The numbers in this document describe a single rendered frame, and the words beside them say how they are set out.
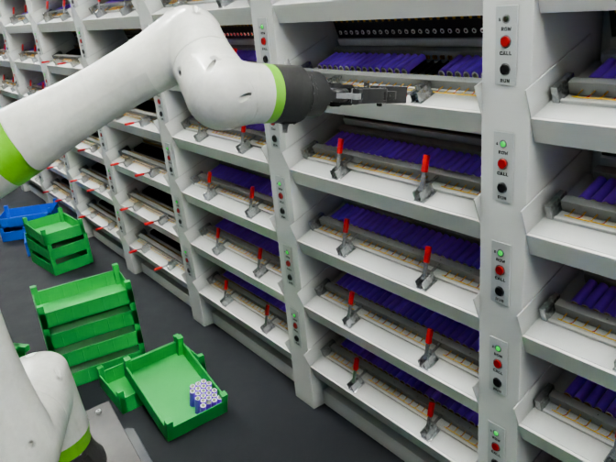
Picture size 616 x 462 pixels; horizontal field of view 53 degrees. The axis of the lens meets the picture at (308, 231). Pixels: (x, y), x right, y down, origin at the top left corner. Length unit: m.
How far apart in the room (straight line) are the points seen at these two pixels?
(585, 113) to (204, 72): 0.57
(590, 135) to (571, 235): 0.18
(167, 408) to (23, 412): 0.99
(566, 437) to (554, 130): 0.58
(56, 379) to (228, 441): 0.80
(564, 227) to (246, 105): 0.56
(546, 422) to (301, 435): 0.78
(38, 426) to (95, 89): 0.52
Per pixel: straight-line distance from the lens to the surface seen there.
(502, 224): 1.14
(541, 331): 1.20
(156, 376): 2.08
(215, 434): 1.90
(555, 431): 1.30
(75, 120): 1.02
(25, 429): 1.05
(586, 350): 1.17
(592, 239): 1.08
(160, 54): 1.00
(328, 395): 1.91
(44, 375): 1.18
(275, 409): 1.95
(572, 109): 1.06
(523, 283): 1.15
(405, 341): 1.52
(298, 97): 0.98
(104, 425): 1.44
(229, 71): 0.91
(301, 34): 1.59
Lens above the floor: 1.17
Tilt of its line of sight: 21 degrees down
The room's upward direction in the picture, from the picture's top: 6 degrees counter-clockwise
